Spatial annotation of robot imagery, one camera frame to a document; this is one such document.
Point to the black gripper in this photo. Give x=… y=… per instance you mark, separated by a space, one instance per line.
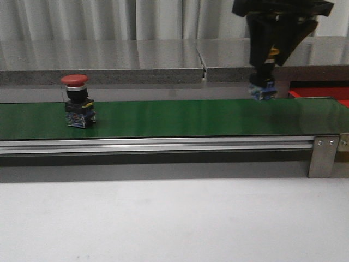
x=289 y=32

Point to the yellow mushroom push button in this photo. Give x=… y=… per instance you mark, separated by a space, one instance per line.
x=262 y=82

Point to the red mushroom push button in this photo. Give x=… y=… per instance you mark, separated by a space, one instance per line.
x=79 y=109

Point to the grey stone slab right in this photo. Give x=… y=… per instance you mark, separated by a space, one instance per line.
x=315 y=59

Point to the grey stone slab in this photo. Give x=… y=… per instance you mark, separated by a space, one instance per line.
x=315 y=59
x=103 y=61

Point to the red plastic tray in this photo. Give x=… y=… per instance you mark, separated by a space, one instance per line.
x=338 y=93

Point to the green conveyor belt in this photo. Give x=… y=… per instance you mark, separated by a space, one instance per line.
x=179 y=118

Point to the grey stone slab left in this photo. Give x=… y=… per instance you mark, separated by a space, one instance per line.
x=103 y=61

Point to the grey curtain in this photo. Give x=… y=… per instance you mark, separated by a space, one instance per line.
x=120 y=20

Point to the aluminium conveyor frame rail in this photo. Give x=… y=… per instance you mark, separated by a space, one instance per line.
x=17 y=147

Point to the steel conveyor support bracket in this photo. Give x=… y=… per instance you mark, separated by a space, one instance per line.
x=329 y=156

